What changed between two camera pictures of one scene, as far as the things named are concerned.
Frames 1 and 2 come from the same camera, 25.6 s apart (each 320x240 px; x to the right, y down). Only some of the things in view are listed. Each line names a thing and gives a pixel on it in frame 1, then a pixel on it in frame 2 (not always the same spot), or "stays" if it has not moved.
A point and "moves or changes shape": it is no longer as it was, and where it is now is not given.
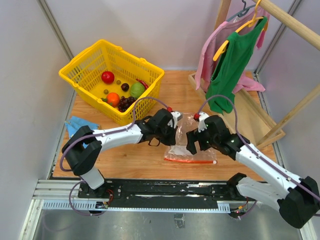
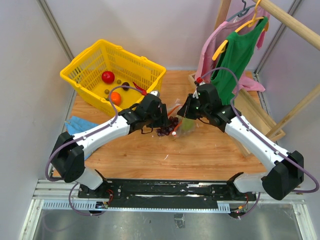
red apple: (107, 77) stays
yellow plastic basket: (112, 78) stays
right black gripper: (194, 136) -> (185, 111)
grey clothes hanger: (242, 13) stays
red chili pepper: (146, 86) -> (143, 91)
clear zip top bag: (180, 152) moves or changes shape
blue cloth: (76, 122) stays
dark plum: (125, 87) stays
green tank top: (232, 68) stays
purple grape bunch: (125, 103) moves or changes shape
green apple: (137, 89) -> (188, 124)
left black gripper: (171, 140) -> (162, 121)
